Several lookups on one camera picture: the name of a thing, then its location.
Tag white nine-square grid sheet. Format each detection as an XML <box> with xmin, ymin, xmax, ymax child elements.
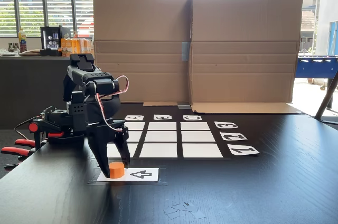
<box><xmin>105</xmin><ymin>121</ymin><xmax>224</xmax><ymax>159</ymax></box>

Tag blue foosball table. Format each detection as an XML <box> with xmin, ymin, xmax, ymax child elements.
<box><xmin>295</xmin><ymin>54</ymin><xmax>338</xmax><ymax>80</ymax></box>

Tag yellow drink bottle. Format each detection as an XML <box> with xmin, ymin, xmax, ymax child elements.
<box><xmin>17</xmin><ymin>28</ymin><xmax>27</xmax><ymax>53</ymax></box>

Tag slanted metal table leg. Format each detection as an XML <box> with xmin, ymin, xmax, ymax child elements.
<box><xmin>314</xmin><ymin>72</ymin><xmax>338</xmax><ymax>120</ymax></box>

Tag red and white servo cable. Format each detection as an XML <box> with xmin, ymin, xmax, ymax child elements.
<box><xmin>96</xmin><ymin>75</ymin><xmax>129</xmax><ymax>133</ymax></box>

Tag grey tape strip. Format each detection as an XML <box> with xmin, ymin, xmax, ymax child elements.
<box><xmin>181</xmin><ymin>41</ymin><xmax>191</xmax><ymax>62</ymax></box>

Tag letter A paper label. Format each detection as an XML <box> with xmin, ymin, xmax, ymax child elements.
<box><xmin>124</xmin><ymin>114</ymin><xmax>145</xmax><ymax>122</ymax></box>

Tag red-handled black clamp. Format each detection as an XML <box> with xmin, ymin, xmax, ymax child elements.
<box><xmin>1</xmin><ymin>138</ymin><xmax>36</xmax><ymax>171</ymax></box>

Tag orange carton pack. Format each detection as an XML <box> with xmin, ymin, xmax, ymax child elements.
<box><xmin>60</xmin><ymin>38</ymin><xmax>93</xmax><ymax>57</ymax></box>

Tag black power cable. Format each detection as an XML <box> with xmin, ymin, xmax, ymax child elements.
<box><xmin>14</xmin><ymin>114</ymin><xmax>44</xmax><ymax>141</ymax></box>

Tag small dark bottles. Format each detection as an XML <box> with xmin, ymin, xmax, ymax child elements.
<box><xmin>7</xmin><ymin>42</ymin><xmax>21</xmax><ymax>53</ymax></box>

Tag clear tape scraps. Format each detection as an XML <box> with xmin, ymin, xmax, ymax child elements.
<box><xmin>163</xmin><ymin>201</ymin><xmax>206</xmax><ymax>220</ymax></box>

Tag number 1 paper label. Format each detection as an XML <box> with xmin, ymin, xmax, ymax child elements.
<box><xmin>227</xmin><ymin>144</ymin><xmax>261</xmax><ymax>156</ymax></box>

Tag white cloth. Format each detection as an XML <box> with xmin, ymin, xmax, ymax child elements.
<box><xmin>0</xmin><ymin>48</ymin><xmax>20</xmax><ymax>57</ymax></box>

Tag black clamp with red knob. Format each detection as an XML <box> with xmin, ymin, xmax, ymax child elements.
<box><xmin>28</xmin><ymin>118</ymin><xmax>65</xmax><ymax>151</ymax></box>

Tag white arrow paper sheet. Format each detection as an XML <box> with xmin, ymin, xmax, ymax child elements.
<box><xmin>96</xmin><ymin>167</ymin><xmax>159</xmax><ymax>182</ymax></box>

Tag window with blinds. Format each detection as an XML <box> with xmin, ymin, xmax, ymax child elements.
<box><xmin>0</xmin><ymin>0</ymin><xmax>99</xmax><ymax>38</ymax></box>

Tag round orange token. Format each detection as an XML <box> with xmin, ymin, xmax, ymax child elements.
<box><xmin>108</xmin><ymin>162</ymin><xmax>125</xmax><ymax>180</ymax></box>

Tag number 3 paper label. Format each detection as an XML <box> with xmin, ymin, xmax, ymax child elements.
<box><xmin>214</xmin><ymin>121</ymin><xmax>239</xmax><ymax>130</ymax></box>

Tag brown cardboard box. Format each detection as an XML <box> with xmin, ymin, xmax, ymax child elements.
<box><xmin>92</xmin><ymin>0</ymin><xmax>193</xmax><ymax>106</ymax></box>
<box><xmin>190</xmin><ymin>0</ymin><xmax>304</xmax><ymax>115</ymax></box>

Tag black mini fridge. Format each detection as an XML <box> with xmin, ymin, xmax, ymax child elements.
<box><xmin>40</xmin><ymin>25</ymin><xmax>71</xmax><ymax>57</ymax></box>

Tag number 2 paper label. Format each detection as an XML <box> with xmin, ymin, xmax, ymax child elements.
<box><xmin>219</xmin><ymin>131</ymin><xmax>248</xmax><ymax>142</ymax></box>

